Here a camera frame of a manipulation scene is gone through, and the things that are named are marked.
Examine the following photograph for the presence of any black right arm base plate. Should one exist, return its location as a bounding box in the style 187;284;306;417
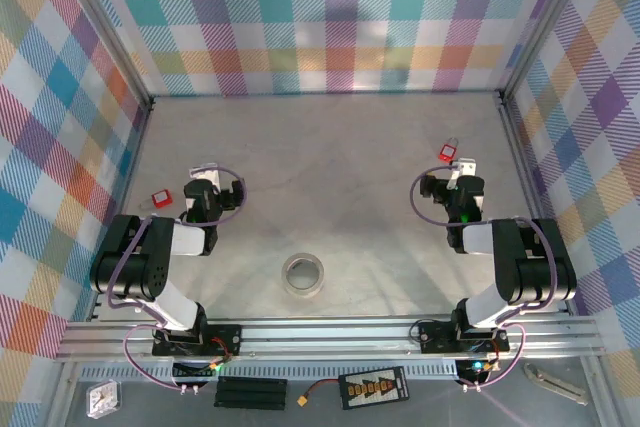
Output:
417;321;511;354

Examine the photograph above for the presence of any black ribbed box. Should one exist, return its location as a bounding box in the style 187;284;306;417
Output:
213;375;289;411

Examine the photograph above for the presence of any black charger board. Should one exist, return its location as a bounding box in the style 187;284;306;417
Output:
338;365;410;411

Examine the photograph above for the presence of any grey metal hand tool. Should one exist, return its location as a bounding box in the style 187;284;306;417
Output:
523;362;587;406

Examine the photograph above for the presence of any grey slotted strip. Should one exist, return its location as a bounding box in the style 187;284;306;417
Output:
79;365;459;381

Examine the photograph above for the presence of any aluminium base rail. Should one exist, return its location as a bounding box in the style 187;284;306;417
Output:
54;319;606;363

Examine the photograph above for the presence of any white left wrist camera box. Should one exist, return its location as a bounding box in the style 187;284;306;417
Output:
189;162;222;188

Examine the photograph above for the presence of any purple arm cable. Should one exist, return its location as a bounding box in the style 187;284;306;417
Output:
409;170;560;392
106;162;247;392

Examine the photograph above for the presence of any red padlock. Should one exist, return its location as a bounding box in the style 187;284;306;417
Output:
438;135;460;164
138;189;173;211

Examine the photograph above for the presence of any aluminium frame post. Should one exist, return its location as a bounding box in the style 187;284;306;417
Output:
47;0;154;113
498;0;600;106

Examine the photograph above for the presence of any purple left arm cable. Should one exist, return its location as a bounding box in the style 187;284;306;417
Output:
106;162;247;392

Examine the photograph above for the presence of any red wire with yellow plug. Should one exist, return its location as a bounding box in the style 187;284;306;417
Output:
297;377;346;408

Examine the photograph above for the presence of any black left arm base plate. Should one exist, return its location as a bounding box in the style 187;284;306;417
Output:
152;324;244;358

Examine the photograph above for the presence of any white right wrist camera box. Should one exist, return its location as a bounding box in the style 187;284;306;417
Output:
448;157;477;192

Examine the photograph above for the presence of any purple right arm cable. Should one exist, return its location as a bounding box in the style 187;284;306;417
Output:
409;170;560;392

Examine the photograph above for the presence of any small clear case clock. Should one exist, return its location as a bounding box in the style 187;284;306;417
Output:
85;380;124;421

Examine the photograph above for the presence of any aluminium side rail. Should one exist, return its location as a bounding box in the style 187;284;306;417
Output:
88;99;155;321
497;94;551;228

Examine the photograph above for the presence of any clear tape roll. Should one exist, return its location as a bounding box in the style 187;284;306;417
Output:
280;252;326;299

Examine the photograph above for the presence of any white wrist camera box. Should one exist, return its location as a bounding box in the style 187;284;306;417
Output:
448;157;477;192
189;162;222;188

